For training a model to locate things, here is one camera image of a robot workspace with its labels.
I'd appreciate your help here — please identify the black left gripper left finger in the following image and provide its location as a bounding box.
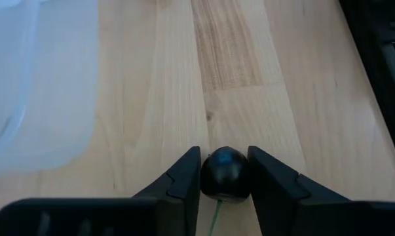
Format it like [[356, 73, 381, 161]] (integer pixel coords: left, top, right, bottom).
[[0, 146, 202, 236]]

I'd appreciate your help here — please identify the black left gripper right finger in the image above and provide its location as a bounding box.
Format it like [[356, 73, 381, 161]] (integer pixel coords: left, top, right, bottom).
[[247, 146, 395, 236]]

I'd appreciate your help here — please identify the dark toy cherry green stem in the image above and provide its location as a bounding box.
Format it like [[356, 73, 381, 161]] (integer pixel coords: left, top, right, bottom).
[[200, 146, 252, 236]]

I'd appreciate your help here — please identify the clear plastic tupperware container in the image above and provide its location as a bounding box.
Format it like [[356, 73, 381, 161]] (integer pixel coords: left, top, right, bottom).
[[0, 0, 102, 174]]

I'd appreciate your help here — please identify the black metal frame rail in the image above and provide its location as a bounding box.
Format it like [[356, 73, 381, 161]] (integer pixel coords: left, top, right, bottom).
[[339, 0, 395, 174]]

